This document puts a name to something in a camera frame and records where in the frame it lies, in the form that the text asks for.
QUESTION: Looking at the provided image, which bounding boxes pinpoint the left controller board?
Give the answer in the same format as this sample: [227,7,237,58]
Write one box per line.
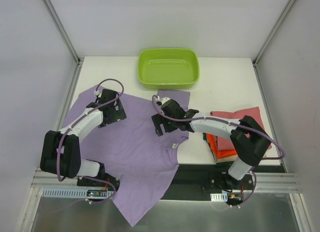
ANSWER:
[41,188,115,202]

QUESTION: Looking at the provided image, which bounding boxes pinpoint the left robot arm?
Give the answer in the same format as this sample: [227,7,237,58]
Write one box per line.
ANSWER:
[40,89,127,191]

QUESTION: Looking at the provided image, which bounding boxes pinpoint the right controller board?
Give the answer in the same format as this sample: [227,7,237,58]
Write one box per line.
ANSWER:
[210,191,244,212]

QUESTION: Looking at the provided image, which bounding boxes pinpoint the purple t shirt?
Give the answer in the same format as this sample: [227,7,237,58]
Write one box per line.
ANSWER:
[80,94,189,226]

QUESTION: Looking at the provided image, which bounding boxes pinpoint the pink folded t shirt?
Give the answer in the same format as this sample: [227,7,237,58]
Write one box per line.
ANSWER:
[209,106,273,151]

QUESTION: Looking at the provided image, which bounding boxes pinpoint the left aluminium frame post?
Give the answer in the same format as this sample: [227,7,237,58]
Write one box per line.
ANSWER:
[37,0,85,66]

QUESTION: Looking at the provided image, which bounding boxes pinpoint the controller board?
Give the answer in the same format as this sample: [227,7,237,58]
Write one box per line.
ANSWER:
[41,188,115,202]
[210,191,244,212]

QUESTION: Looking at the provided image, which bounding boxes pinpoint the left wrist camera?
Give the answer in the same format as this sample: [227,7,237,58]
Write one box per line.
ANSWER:
[94,89,105,99]

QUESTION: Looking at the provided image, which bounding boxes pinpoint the dark green folded t shirt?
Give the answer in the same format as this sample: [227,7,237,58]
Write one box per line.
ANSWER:
[203,133,237,164]

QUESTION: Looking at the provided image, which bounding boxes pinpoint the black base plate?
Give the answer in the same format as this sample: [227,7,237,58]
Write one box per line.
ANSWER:
[76,164,285,201]

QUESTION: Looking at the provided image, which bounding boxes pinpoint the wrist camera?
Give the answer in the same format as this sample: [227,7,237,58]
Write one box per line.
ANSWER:
[94,89,105,99]
[155,96,170,106]

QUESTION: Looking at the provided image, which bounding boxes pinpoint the orange folded t shirt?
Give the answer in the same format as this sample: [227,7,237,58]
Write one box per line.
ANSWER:
[215,136,234,150]

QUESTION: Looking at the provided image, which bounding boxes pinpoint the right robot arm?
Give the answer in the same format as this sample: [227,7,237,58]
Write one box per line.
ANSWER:
[151,95,272,191]

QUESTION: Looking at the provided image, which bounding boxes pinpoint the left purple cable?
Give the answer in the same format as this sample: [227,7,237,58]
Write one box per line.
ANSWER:
[56,78,126,207]

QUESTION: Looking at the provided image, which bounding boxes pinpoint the aluminium frame post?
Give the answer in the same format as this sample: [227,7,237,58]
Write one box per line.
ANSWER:
[37,0,85,66]
[251,0,302,67]

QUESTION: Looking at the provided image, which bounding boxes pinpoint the right aluminium frame post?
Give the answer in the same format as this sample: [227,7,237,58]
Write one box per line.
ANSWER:
[251,0,302,67]

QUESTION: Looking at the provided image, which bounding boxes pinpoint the beige folded t shirt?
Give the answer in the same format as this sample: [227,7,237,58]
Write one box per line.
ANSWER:
[216,155,238,163]

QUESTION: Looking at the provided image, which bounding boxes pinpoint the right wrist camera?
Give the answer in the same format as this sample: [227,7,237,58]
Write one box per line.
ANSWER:
[155,96,170,106]

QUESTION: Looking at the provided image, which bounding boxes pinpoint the green plastic basin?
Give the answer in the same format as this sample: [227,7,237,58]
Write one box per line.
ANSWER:
[137,48,200,90]

